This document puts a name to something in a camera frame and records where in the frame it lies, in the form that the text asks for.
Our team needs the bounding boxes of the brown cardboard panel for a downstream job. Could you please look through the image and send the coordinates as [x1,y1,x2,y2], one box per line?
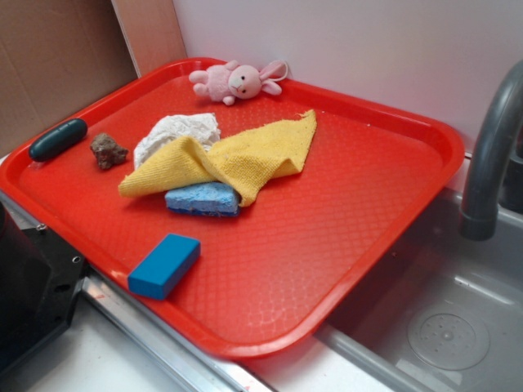
[1,1,136,155]

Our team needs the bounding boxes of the dark green oblong capsule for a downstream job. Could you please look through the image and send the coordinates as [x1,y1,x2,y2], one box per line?
[29,118,88,163]

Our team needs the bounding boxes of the yellow cloth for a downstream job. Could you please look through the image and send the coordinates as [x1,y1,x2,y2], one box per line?
[118,109,317,207]

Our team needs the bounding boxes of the blue sponge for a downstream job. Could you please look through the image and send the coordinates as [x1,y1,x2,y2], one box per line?
[164,182,240,217]

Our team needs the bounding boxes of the red plastic tray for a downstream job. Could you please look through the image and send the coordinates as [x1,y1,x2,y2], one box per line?
[1,58,464,359]

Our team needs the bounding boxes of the blue rectangular block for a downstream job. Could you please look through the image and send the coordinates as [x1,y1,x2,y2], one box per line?
[127,234,201,300]

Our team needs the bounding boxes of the pink plush bunny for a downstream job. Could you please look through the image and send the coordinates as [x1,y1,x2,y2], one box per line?
[189,60,289,106]

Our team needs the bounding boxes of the grey sink basin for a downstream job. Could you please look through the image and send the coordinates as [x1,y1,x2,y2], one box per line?
[316,190,522,391]

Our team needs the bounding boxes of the white crumpled paper towel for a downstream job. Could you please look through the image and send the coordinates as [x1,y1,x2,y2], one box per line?
[133,113,221,169]

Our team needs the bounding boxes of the brown rock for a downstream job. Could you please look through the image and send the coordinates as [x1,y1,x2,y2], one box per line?
[90,133,128,170]

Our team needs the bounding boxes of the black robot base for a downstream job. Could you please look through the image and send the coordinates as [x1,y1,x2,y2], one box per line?
[1,207,87,376]

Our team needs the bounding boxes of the grey faucet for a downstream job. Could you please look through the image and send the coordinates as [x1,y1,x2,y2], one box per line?
[458,62,522,241]

